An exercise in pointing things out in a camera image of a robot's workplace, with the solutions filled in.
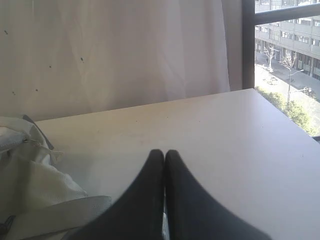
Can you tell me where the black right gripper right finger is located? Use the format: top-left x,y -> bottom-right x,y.
164,150 -> 270,240

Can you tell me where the dark window frame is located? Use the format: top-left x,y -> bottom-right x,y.
241,0 -> 320,90

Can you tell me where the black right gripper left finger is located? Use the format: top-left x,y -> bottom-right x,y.
80,149 -> 164,240

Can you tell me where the white canvas duffel bag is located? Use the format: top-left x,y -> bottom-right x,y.
0,116 -> 112,240

